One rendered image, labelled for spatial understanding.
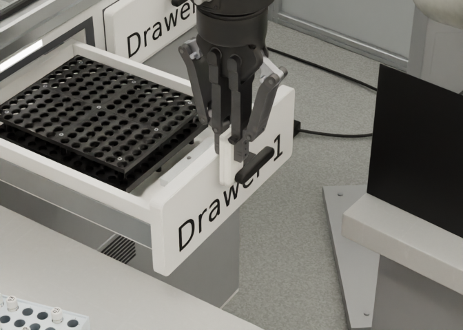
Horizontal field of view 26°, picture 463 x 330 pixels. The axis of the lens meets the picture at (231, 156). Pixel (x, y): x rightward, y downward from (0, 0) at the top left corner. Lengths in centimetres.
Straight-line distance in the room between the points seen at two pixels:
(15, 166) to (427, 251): 53
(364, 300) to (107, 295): 112
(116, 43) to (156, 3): 10
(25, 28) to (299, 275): 120
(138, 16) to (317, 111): 146
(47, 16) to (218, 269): 87
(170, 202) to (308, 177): 157
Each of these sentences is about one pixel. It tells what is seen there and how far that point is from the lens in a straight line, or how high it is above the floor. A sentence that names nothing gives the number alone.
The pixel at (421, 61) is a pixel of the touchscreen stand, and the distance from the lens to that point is 212.
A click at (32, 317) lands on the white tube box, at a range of 118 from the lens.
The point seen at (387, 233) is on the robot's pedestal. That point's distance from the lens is 133.
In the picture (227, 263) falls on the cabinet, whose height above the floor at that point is 19.
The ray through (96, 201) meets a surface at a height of 87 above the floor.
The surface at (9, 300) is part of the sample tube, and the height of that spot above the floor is 81.
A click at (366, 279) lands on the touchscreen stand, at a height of 4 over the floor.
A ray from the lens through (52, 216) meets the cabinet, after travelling 155.
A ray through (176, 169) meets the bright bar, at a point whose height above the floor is 85.
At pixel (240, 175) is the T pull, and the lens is 117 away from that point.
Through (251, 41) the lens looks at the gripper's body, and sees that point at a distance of 104.
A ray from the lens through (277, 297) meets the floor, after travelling 232.
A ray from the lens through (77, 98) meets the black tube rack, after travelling 133.
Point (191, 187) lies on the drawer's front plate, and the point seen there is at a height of 92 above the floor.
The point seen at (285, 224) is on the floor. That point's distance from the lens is 251.
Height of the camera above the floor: 162
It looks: 36 degrees down
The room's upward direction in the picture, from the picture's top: straight up
